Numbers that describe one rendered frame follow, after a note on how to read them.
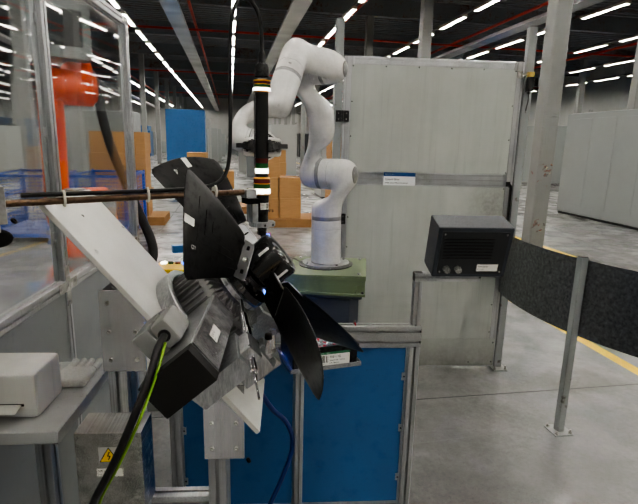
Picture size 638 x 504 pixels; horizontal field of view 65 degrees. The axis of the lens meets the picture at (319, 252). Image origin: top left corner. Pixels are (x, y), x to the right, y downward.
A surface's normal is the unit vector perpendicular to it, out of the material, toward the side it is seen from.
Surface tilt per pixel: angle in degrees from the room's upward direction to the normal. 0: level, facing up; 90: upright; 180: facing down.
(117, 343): 90
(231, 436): 90
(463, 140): 90
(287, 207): 90
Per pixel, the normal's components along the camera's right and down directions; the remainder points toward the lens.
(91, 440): 0.07, 0.22
